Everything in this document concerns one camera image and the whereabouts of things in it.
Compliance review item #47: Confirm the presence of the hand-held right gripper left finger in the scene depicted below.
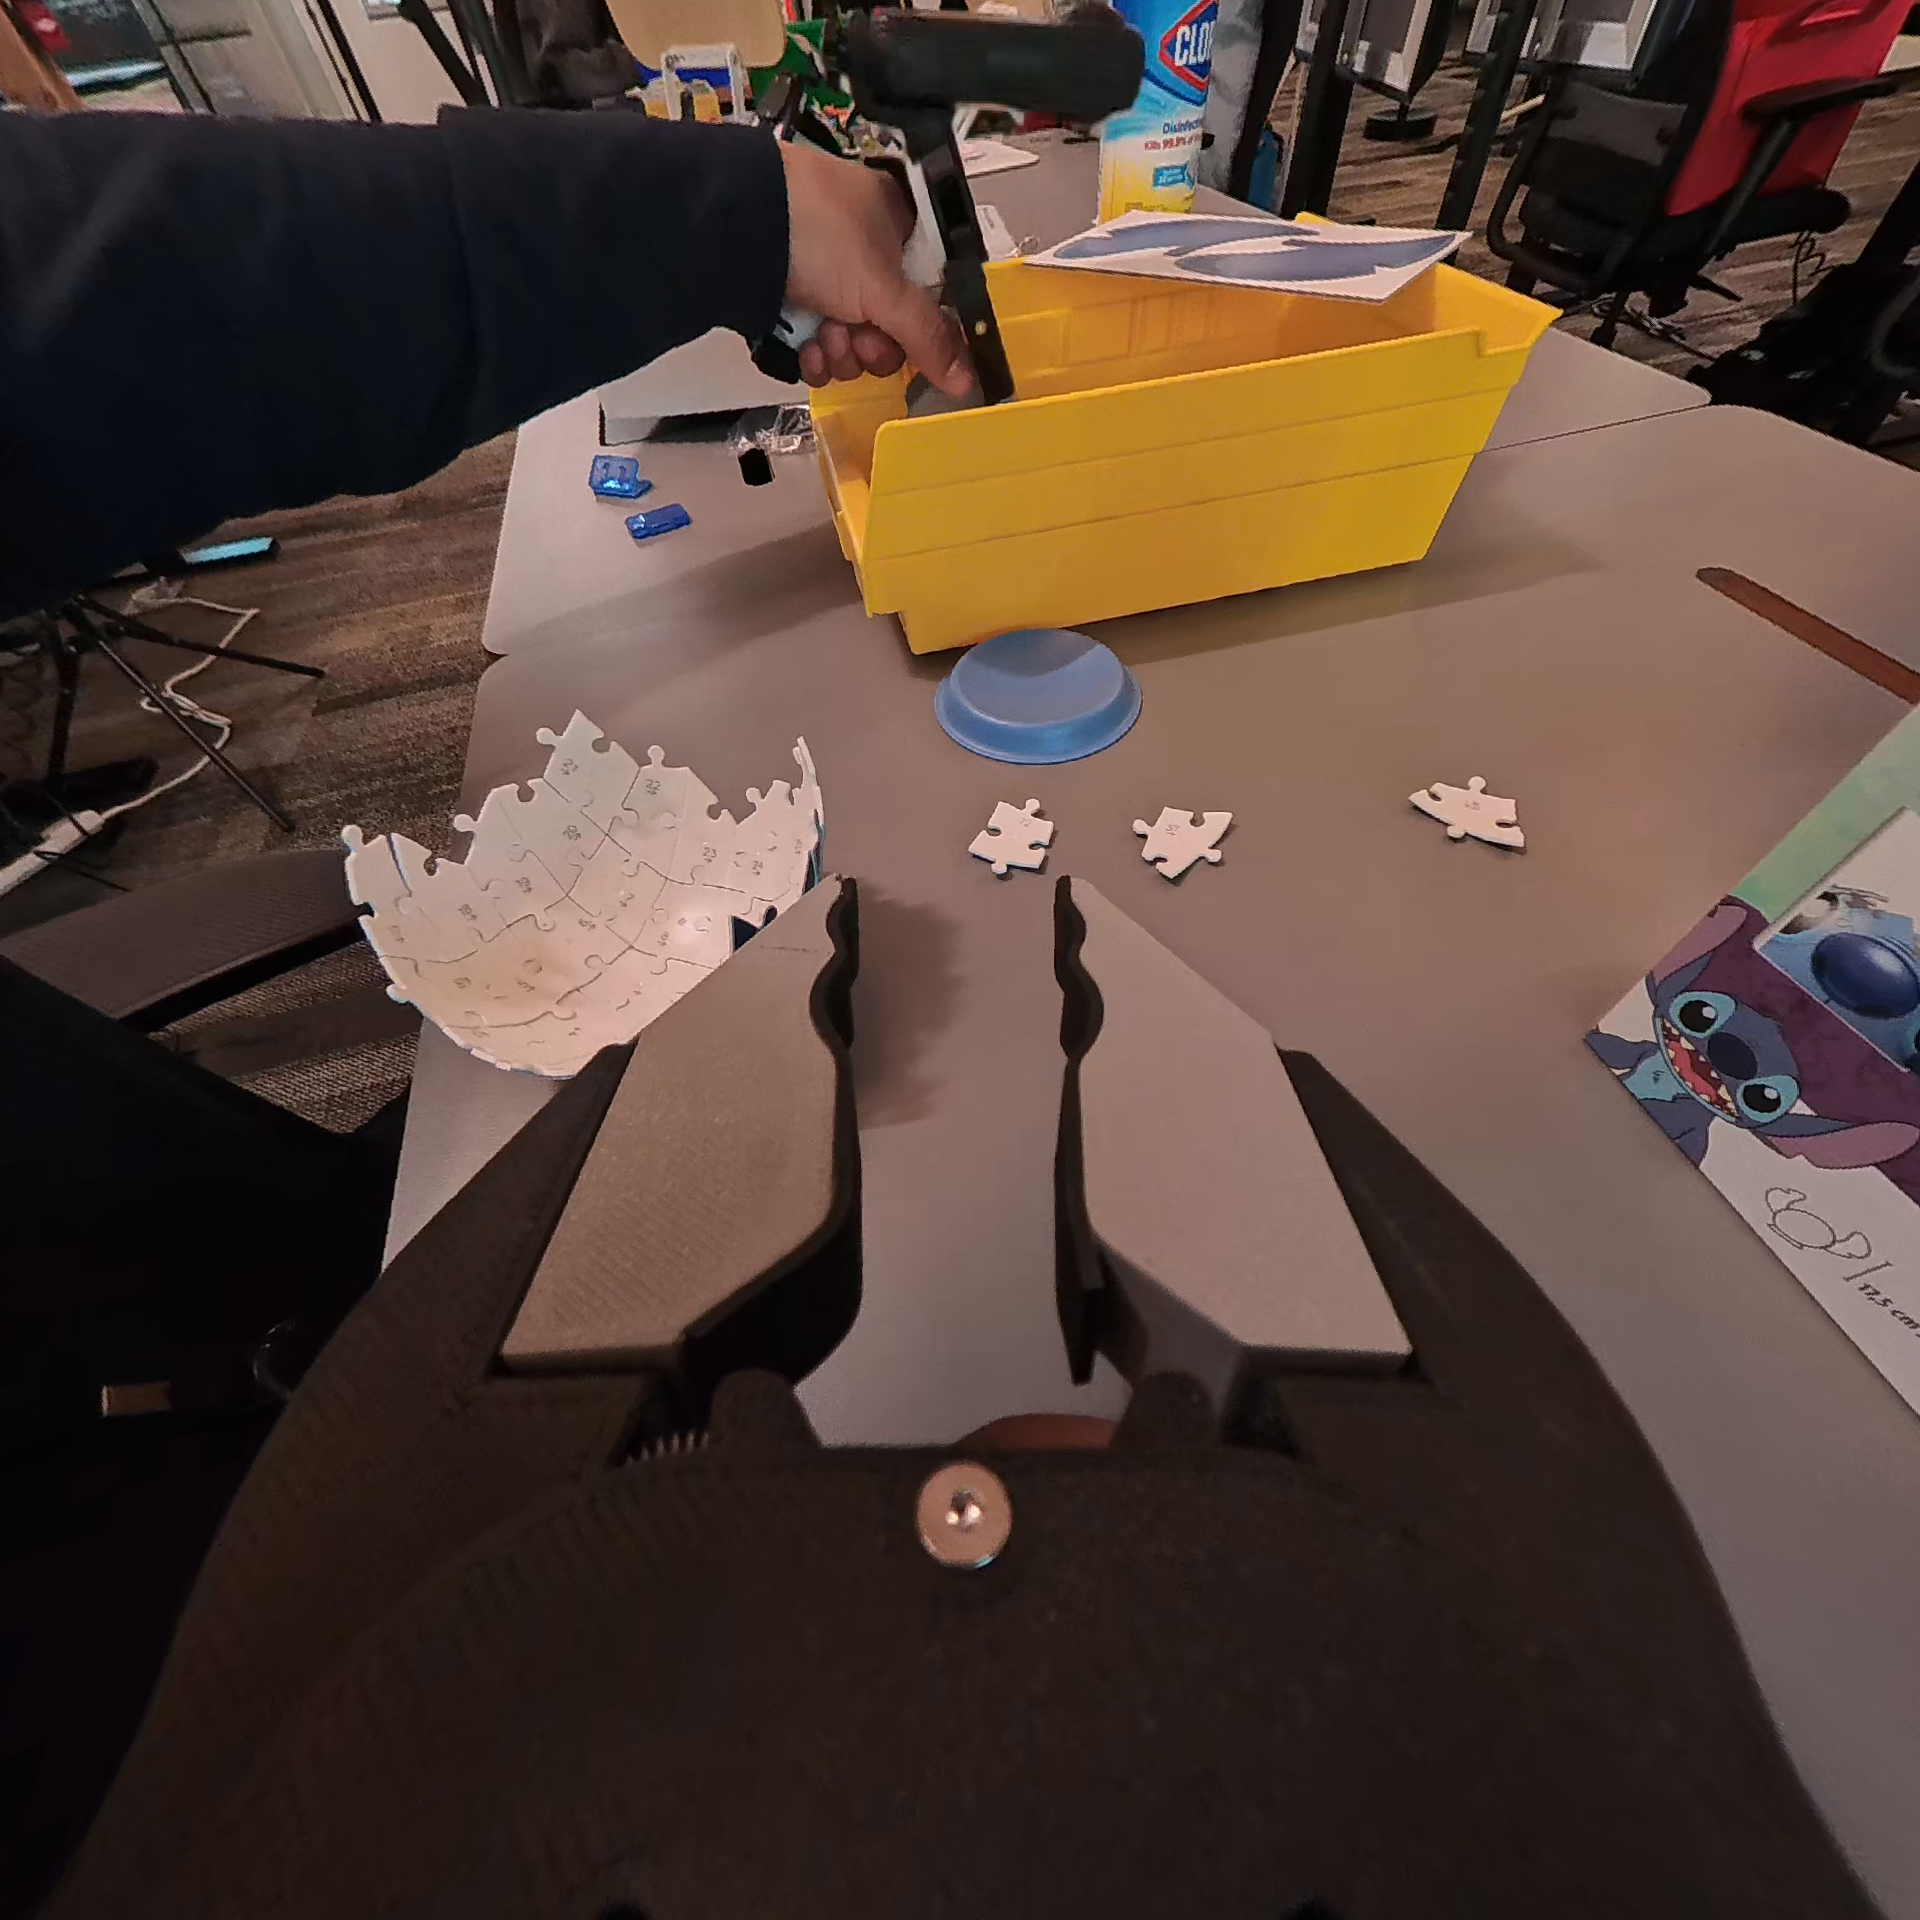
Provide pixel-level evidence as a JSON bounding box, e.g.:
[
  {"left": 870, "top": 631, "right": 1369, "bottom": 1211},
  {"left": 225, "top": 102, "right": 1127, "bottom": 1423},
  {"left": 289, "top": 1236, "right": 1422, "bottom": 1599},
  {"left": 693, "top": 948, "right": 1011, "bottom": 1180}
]
[{"left": 496, "top": 876, "right": 865, "bottom": 1379}]

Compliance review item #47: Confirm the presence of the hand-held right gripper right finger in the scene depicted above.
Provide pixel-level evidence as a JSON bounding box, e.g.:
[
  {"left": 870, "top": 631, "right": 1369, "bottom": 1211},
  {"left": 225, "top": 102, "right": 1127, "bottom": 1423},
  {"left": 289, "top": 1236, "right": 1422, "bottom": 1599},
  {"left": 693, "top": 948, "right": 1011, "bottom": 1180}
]
[{"left": 1053, "top": 874, "right": 1417, "bottom": 1430}]

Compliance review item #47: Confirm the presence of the half-built puzzle ball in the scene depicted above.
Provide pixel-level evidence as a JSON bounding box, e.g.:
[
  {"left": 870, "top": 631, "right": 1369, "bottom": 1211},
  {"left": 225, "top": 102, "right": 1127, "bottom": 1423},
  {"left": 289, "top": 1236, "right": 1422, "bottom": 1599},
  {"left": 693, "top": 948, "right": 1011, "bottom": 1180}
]
[{"left": 343, "top": 709, "right": 828, "bottom": 1079}]

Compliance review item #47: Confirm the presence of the yellow plastic bin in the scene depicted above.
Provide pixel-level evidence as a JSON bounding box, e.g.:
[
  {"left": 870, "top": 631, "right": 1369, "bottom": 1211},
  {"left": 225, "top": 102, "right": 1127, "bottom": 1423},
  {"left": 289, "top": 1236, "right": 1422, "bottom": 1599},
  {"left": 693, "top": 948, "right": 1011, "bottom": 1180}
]
[{"left": 809, "top": 211, "right": 1560, "bottom": 656}]

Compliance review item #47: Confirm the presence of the person's left forearm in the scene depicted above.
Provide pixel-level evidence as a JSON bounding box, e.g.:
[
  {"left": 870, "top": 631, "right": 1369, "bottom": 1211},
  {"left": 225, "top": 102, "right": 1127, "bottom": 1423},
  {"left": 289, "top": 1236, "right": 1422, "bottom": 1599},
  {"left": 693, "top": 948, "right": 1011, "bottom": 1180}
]
[{"left": 0, "top": 104, "right": 797, "bottom": 619}]

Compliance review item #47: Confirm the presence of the blue round puzzle stand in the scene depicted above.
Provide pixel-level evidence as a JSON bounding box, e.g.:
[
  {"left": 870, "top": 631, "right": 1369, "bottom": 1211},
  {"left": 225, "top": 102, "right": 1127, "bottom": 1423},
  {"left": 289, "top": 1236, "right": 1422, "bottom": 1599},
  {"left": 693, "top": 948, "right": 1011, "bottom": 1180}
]
[{"left": 932, "top": 631, "right": 1144, "bottom": 767}]

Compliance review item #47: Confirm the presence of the cartoon print puzzle box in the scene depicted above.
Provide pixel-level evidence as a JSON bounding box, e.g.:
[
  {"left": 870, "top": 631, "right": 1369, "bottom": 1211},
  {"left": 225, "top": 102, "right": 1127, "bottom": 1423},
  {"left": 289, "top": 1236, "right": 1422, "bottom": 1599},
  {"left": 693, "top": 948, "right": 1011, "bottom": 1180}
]
[{"left": 1584, "top": 703, "right": 1920, "bottom": 1419}]

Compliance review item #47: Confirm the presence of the person's left hand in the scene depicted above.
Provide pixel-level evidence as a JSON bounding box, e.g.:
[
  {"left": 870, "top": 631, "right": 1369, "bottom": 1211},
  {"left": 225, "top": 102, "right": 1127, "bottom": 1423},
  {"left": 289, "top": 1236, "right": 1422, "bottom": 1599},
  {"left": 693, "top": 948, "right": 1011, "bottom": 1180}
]
[{"left": 780, "top": 139, "right": 981, "bottom": 395}]

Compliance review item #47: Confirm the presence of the yellow disinfecting wipes canister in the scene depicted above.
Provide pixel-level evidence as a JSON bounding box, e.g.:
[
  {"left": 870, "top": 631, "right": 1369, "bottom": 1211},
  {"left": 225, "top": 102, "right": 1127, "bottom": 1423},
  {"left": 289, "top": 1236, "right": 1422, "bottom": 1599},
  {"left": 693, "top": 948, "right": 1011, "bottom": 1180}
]
[{"left": 1100, "top": 0, "right": 1227, "bottom": 227}]

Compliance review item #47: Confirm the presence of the brown cardboard piece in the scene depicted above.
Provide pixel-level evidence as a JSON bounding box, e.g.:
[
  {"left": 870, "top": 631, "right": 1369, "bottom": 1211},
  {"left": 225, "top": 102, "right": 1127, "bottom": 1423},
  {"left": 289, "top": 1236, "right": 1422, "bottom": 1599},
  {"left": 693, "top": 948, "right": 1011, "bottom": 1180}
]
[{"left": 607, "top": 0, "right": 788, "bottom": 69}]

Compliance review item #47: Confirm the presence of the white box with blue print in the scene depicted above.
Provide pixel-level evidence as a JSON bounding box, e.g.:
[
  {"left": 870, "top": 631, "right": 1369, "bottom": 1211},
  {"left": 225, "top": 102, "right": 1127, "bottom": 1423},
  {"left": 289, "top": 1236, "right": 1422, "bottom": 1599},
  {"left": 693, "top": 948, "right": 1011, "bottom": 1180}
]
[{"left": 1024, "top": 211, "right": 1475, "bottom": 302}]

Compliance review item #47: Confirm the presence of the person's torso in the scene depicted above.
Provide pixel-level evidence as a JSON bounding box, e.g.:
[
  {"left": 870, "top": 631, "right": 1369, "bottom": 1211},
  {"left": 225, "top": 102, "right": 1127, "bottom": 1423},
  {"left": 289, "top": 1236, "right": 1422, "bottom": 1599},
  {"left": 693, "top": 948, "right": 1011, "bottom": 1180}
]
[{"left": 0, "top": 959, "right": 408, "bottom": 1920}]

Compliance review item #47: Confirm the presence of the white power strip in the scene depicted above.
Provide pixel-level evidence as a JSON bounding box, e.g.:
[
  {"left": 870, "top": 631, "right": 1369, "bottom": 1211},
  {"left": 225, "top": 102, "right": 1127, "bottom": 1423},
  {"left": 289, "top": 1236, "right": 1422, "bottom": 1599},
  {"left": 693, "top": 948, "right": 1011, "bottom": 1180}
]
[{"left": 0, "top": 808, "right": 110, "bottom": 890}]

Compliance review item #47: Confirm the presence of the red and black office chair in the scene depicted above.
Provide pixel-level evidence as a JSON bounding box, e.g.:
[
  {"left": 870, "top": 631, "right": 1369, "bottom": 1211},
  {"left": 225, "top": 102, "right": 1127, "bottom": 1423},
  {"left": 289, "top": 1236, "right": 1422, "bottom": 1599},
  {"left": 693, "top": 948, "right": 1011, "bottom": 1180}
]
[{"left": 1477, "top": 0, "right": 1920, "bottom": 354}]

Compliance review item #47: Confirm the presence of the brown wooden strip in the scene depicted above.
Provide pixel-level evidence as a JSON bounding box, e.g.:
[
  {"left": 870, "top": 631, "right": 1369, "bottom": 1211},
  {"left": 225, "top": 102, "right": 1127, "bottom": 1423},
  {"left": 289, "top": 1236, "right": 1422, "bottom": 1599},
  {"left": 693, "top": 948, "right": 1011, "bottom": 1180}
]
[{"left": 1696, "top": 567, "right": 1920, "bottom": 706}]

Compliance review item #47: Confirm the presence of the black tripod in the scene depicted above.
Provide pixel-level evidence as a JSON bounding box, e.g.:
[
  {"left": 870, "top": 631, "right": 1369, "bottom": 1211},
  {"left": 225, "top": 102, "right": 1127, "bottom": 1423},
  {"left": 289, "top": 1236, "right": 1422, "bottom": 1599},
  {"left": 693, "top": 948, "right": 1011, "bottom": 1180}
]
[{"left": 0, "top": 591, "right": 326, "bottom": 835}]

